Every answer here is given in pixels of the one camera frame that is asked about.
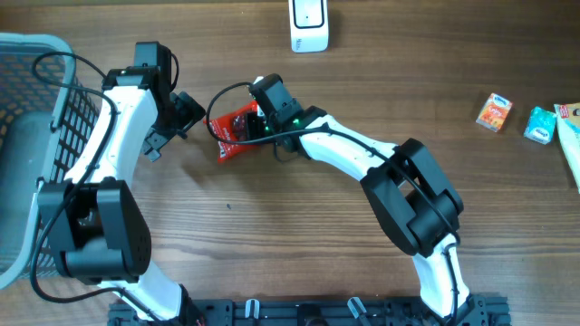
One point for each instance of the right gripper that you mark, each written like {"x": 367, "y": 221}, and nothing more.
{"x": 253, "y": 119}

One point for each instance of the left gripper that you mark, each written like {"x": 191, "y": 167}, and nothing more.
{"x": 189, "y": 111}

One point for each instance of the red snack bag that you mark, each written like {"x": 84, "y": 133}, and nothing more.
{"x": 233, "y": 126}

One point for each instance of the orange small box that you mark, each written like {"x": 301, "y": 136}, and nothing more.
{"x": 494, "y": 112}

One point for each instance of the green tissue pack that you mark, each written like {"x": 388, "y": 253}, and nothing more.
{"x": 540, "y": 126}

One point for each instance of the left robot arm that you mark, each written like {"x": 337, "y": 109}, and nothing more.
{"x": 91, "y": 221}

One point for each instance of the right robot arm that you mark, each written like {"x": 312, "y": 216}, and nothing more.
{"x": 412, "y": 199}

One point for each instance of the white barcode scanner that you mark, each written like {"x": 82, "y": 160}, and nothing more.
{"x": 309, "y": 25}

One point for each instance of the grey plastic mesh basket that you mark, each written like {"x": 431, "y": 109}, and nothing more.
{"x": 46, "y": 122}

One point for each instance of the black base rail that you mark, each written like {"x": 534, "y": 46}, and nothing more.
{"x": 393, "y": 311}

